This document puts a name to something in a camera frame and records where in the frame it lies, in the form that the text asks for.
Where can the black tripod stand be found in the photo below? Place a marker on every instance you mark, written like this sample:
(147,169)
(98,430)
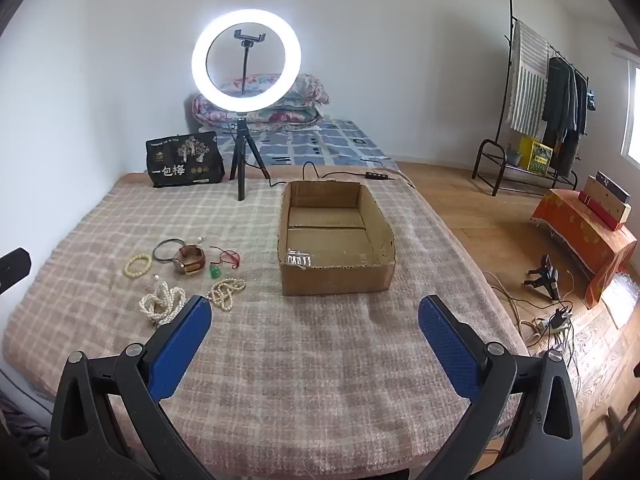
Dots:
(242,160)

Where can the black metal clothes rack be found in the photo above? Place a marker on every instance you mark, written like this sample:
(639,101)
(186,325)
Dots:
(511,35)

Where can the tan long box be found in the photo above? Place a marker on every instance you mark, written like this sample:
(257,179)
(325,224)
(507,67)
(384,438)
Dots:
(607,199)

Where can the dark patterned cloth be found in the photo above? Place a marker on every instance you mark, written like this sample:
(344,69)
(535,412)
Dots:
(22,430)

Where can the blue patterned bed sheet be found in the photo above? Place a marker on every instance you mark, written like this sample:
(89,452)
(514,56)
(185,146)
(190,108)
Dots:
(340,145)

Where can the white power strip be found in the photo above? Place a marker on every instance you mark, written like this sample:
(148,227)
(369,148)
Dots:
(557,320)

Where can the dark thin bangle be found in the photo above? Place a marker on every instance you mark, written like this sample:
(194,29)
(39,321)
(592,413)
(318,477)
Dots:
(154,251)

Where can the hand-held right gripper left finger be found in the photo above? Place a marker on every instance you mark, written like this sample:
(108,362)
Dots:
(180,345)

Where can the dark hanging clothes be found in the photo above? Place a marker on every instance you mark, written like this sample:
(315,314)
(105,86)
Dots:
(562,110)

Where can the black printed snack bag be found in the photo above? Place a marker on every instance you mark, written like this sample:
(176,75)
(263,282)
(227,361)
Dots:
(182,160)

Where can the yellow crate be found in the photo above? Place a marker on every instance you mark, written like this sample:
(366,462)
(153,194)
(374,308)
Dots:
(536,156)

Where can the orange cloth covered table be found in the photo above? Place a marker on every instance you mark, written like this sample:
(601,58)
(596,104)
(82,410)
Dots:
(575,232)

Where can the striped hanging towel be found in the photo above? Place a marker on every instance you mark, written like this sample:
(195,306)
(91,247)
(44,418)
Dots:
(527,80)

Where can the small black floor tripod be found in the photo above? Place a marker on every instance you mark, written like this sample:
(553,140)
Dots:
(549,275)

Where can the red long box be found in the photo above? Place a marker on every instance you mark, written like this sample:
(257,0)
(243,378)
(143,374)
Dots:
(597,212)

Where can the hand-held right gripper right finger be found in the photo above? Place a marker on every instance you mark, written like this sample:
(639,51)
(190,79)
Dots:
(447,345)

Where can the black inline remote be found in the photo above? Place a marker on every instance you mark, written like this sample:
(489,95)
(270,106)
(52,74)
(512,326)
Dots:
(373,176)

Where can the plaid pink blanket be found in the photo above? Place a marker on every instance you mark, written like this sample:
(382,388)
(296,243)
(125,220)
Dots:
(300,385)

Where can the cardboard box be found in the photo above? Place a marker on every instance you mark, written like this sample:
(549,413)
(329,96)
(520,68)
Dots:
(330,280)

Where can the folded floral quilt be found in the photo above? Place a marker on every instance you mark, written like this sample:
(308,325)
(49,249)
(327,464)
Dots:
(302,100)

